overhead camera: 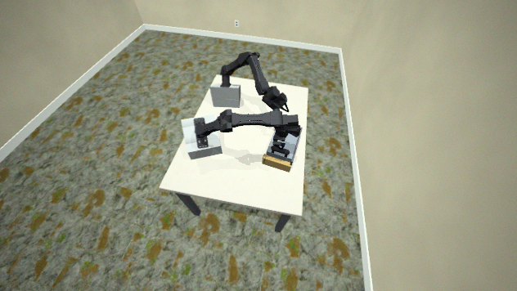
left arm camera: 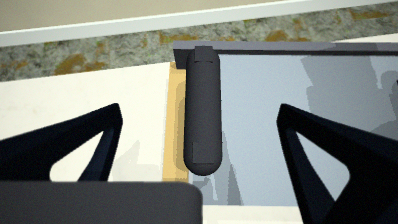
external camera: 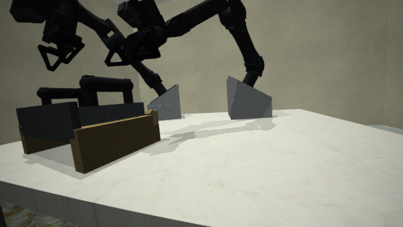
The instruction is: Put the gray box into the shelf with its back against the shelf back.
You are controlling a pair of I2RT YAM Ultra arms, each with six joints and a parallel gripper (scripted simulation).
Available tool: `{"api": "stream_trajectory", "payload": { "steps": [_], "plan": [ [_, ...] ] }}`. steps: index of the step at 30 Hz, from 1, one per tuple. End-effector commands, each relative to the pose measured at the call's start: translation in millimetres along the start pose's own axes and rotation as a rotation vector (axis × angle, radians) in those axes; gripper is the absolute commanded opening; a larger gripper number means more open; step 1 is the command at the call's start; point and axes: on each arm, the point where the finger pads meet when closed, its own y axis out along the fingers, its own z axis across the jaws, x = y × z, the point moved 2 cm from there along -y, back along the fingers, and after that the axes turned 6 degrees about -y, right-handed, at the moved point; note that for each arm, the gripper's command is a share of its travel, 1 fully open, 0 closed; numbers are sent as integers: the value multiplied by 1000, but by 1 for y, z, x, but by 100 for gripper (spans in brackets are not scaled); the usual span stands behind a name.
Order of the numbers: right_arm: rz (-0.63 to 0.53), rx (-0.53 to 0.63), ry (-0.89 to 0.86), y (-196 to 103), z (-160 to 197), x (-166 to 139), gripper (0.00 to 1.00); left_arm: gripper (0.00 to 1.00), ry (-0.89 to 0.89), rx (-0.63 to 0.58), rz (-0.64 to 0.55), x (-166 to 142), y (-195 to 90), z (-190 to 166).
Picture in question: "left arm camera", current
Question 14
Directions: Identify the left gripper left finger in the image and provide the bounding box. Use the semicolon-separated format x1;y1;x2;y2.
0;103;123;181

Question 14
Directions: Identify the grey box with black handles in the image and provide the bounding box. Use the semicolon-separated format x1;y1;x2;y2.
183;46;398;207

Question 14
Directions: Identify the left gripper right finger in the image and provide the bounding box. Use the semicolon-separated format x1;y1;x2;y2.
276;103;398;224

